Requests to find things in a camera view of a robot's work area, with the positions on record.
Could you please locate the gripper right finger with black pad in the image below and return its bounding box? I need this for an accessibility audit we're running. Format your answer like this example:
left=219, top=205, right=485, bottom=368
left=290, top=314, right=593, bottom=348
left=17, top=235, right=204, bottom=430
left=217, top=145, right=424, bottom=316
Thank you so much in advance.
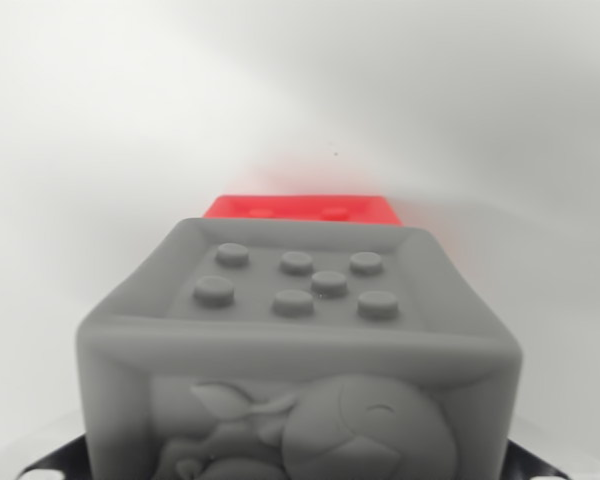
left=507, top=438, right=577, bottom=480

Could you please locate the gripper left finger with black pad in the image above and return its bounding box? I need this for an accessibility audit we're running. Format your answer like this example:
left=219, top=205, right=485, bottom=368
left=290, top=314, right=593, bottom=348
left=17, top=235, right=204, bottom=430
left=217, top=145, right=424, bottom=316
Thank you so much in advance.
left=18, top=433, right=89, bottom=480

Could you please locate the grey embossed toy cube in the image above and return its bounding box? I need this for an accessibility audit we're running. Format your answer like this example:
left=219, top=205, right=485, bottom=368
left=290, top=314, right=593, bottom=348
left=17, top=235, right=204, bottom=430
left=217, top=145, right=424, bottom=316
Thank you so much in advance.
left=74, top=217, right=524, bottom=480

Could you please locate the red embossed toy cube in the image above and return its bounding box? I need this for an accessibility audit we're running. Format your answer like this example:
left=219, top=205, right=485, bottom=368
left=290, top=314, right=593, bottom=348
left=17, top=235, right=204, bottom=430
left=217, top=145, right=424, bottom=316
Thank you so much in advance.
left=201, top=193, right=405, bottom=229

